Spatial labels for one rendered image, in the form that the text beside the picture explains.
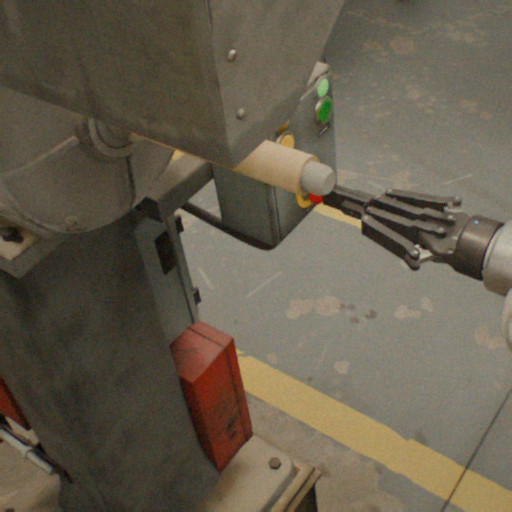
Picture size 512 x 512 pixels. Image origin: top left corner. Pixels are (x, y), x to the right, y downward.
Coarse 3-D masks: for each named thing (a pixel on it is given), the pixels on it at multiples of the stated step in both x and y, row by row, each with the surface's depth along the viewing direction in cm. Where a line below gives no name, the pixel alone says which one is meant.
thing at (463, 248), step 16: (432, 224) 89; (464, 224) 88; (480, 224) 84; (496, 224) 84; (432, 240) 87; (448, 240) 87; (464, 240) 84; (480, 240) 83; (448, 256) 85; (464, 256) 84; (480, 256) 83; (464, 272) 86; (480, 272) 84
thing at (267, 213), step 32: (320, 64) 94; (288, 128) 90; (320, 128) 96; (320, 160) 99; (224, 192) 98; (256, 192) 93; (288, 192) 95; (224, 224) 103; (256, 224) 98; (288, 224) 98
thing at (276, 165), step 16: (160, 144) 63; (272, 144) 57; (208, 160) 60; (256, 160) 56; (272, 160) 56; (288, 160) 55; (304, 160) 55; (256, 176) 57; (272, 176) 56; (288, 176) 55; (304, 192) 56
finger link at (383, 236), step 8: (368, 216) 91; (368, 224) 90; (376, 224) 90; (368, 232) 91; (376, 232) 90; (384, 232) 89; (392, 232) 89; (376, 240) 91; (384, 240) 89; (392, 240) 88; (400, 240) 87; (408, 240) 87; (384, 248) 90; (392, 248) 89; (400, 248) 87; (408, 248) 86; (416, 248) 86; (400, 256) 88; (416, 256) 85; (408, 264) 87
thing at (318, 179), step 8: (304, 168) 55; (312, 168) 55; (320, 168) 54; (328, 168) 55; (304, 176) 55; (312, 176) 54; (320, 176) 54; (328, 176) 54; (304, 184) 55; (312, 184) 54; (320, 184) 54; (328, 184) 55; (312, 192) 55; (320, 192) 55; (328, 192) 55
